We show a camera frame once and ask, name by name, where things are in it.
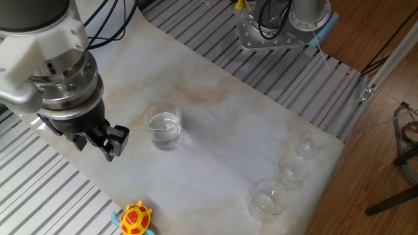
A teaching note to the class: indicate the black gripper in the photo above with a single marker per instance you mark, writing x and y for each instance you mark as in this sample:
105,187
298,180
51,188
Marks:
81,120

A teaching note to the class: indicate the clear glass stirring rod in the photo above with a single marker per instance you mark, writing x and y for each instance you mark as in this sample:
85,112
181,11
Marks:
143,128

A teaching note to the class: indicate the glass beaker with water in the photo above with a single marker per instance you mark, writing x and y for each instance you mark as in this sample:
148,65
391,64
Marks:
166,140

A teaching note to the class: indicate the large empty glass beaker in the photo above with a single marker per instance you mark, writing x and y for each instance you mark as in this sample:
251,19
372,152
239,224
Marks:
267,202

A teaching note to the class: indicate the medium empty glass beaker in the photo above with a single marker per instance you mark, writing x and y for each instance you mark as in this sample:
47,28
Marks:
292,173

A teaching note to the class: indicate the small empty glass beaker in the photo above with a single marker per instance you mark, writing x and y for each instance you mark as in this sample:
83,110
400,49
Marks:
311,142

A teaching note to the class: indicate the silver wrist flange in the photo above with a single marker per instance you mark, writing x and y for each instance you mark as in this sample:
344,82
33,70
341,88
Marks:
72,91

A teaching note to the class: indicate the yellow orange turtle toy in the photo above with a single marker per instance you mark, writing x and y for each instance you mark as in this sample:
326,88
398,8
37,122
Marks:
135,218

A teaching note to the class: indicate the glossy marble pattern mat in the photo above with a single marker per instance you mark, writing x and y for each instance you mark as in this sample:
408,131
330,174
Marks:
212,163

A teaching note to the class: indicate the yellow plastic clip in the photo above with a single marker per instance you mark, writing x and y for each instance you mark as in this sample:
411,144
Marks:
239,4

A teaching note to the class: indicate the black stand leg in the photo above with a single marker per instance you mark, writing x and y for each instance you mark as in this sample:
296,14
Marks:
392,201

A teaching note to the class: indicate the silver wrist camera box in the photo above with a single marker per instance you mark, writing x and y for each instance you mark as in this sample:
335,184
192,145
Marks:
19,99

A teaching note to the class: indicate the white printed wrist bracket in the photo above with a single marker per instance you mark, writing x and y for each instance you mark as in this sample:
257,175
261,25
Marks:
32,55

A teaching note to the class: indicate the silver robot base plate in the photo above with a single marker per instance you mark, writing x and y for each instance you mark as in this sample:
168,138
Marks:
254,40

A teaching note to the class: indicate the aluminium frame strut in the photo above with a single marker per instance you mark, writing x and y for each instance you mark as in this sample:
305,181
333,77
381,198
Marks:
392,62

